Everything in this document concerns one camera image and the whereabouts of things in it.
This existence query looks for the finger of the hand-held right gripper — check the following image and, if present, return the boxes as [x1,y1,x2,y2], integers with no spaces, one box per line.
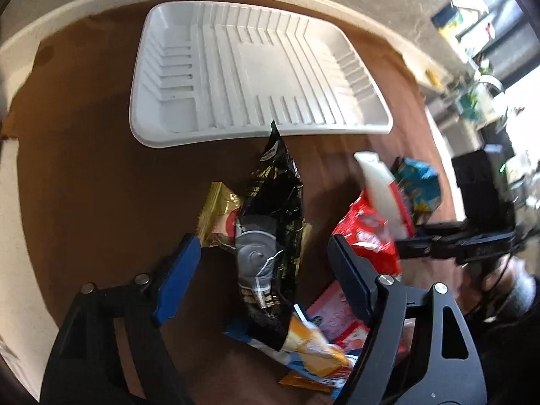
[414,220,465,239]
[396,238,465,261]

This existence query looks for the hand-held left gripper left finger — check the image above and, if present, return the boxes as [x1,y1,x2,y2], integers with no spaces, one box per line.
[40,233,202,405]

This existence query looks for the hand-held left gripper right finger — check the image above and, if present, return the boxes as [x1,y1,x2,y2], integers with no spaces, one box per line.
[328,234,488,405]

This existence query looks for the pink cartoon snack packet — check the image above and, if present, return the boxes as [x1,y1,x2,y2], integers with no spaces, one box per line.
[306,280,359,342]

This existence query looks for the teal snack packet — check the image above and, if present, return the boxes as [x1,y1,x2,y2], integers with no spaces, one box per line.
[392,157,441,224]

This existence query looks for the red checkered snack packet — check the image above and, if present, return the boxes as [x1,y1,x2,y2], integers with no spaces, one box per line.
[333,318,374,353]

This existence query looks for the white and red snack packet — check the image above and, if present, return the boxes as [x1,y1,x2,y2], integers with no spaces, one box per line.
[353,151,416,240]

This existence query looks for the orange and white snack packet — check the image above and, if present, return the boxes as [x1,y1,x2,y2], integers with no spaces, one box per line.
[278,304,359,378]

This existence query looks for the gold snack packet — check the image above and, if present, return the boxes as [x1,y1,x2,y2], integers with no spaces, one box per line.
[197,181,243,250]

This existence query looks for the orange and blue snack packet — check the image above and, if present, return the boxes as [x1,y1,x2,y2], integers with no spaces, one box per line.
[223,318,355,393]

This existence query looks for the black snack packet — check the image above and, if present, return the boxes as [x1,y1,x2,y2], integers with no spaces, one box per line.
[234,120,313,351]

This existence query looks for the small orange snack packet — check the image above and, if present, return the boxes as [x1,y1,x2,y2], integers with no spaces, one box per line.
[278,371,334,397]

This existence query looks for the white ribbed plastic tray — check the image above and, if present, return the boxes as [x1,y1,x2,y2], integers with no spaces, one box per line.
[129,1,394,149]

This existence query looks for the metal faucet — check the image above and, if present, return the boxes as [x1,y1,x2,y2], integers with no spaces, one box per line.
[476,74,505,96]

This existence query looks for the brown tablecloth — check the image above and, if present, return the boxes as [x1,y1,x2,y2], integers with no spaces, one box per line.
[2,0,460,405]

